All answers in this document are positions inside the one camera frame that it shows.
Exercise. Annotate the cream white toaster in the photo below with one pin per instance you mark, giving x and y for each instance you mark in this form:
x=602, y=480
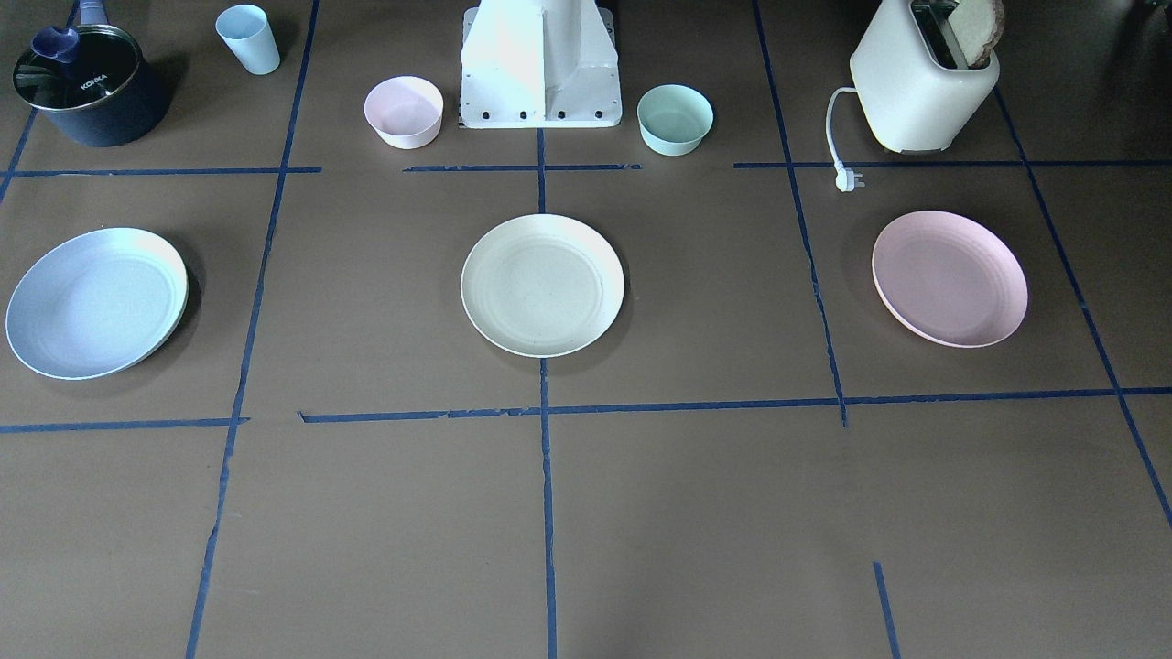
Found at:
x=915, y=90

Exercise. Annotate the dark blue saucepan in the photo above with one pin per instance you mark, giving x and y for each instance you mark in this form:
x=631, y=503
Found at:
x=92, y=80

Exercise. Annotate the pink plate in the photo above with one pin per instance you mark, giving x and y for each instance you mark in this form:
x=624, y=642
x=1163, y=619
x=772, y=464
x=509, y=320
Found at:
x=949, y=280

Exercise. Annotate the green bowl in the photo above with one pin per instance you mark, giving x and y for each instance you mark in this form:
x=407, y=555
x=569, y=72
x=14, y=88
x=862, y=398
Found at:
x=674, y=119

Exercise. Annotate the pink bowl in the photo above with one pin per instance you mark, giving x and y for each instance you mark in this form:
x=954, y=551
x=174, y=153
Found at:
x=405, y=112

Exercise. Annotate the light blue cup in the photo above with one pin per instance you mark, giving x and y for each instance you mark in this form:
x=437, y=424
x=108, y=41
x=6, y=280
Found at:
x=246, y=31

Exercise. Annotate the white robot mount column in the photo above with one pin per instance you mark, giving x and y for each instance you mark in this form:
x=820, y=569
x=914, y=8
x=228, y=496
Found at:
x=539, y=65

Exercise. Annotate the bread slice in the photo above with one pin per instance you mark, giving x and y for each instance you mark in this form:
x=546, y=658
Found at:
x=977, y=27

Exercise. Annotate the cream white plate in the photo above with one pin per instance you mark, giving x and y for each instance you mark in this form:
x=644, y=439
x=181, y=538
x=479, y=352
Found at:
x=542, y=285

